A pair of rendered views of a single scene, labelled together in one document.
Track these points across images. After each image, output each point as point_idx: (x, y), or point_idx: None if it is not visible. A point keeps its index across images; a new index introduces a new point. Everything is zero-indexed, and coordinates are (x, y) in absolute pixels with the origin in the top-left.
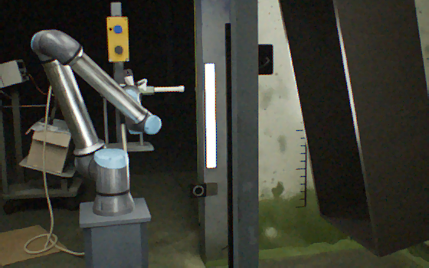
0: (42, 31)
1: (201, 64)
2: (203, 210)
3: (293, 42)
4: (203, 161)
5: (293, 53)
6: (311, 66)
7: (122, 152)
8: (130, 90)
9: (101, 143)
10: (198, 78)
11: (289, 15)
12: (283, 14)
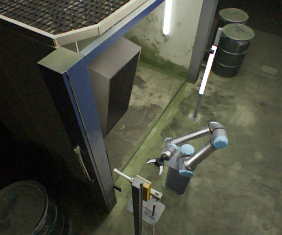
0: (224, 134)
1: (106, 153)
2: (113, 194)
3: (105, 94)
4: (111, 181)
5: (105, 98)
6: (99, 99)
7: (183, 146)
8: (172, 145)
9: (187, 157)
10: (100, 166)
11: (104, 85)
12: (107, 86)
